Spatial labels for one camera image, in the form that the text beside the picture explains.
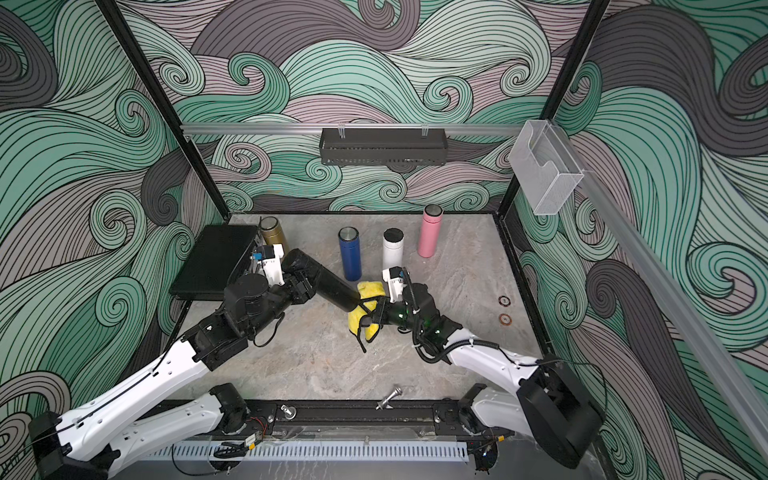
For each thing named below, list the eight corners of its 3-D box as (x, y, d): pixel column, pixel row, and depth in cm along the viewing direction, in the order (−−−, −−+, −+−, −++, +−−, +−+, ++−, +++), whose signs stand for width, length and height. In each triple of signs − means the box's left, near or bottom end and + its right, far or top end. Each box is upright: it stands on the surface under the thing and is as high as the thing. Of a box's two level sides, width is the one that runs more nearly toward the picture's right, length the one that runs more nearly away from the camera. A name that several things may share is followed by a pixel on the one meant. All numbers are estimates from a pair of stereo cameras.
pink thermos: (417, 258, 109) (424, 217, 92) (416, 245, 113) (422, 204, 96) (434, 258, 109) (444, 217, 92) (432, 245, 113) (441, 204, 96)
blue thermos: (344, 283, 101) (337, 243, 84) (345, 268, 106) (339, 226, 89) (361, 283, 101) (357, 243, 84) (361, 268, 106) (358, 226, 89)
